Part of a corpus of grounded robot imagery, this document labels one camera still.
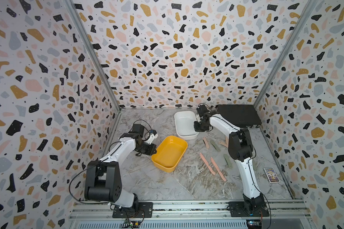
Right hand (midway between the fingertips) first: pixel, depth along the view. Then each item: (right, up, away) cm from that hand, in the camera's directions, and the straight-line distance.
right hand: (196, 129), depth 104 cm
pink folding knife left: (+7, -9, -4) cm, 12 cm away
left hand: (-26, -12, -16) cm, 33 cm away
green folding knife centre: (+13, -12, -4) cm, 18 cm away
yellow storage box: (-18, -14, -14) cm, 27 cm away
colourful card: (+43, -26, -19) cm, 54 cm away
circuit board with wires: (-34, -45, -34) cm, 65 cm away
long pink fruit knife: (+9, -25, -16) cm, 31 cm away
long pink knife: (+12, -24, -16) cm, 31 cm away
